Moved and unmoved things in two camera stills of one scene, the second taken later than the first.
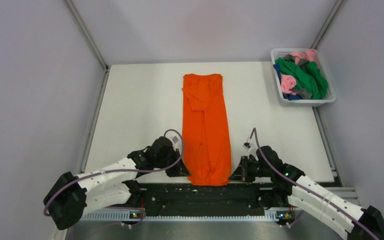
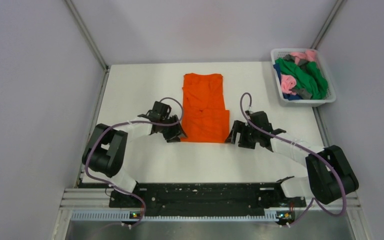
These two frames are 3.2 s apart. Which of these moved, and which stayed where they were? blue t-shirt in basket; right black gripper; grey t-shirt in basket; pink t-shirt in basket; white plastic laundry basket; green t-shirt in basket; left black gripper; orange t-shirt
Moved: left black gripper; orange t-shirt; right black gripper
Stayed: blue t-shirt in basket; white plastic laundry basket; green t-shirt in basket; grey t-shirt in basket; pink t-shirt in basket
